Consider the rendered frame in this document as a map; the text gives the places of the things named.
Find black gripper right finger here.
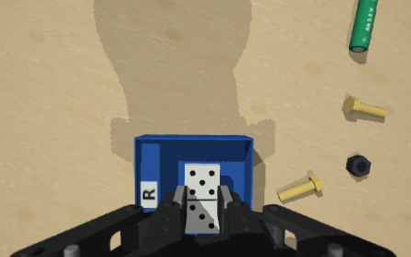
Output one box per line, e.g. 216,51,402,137
217,186,397,257

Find black hex nut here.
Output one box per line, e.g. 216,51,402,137
346,154,371,177

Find green aa battery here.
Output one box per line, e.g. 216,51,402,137
349,0,378,53

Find yellow hex-head bolt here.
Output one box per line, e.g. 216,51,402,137
343,96,388,118
278,174,323,202

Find white domino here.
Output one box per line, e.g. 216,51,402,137
185,164,220,234

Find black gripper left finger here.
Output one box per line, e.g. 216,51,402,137
9,185,187,257

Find blue three-compartment bin rack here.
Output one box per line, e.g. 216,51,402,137
134,134,254,213

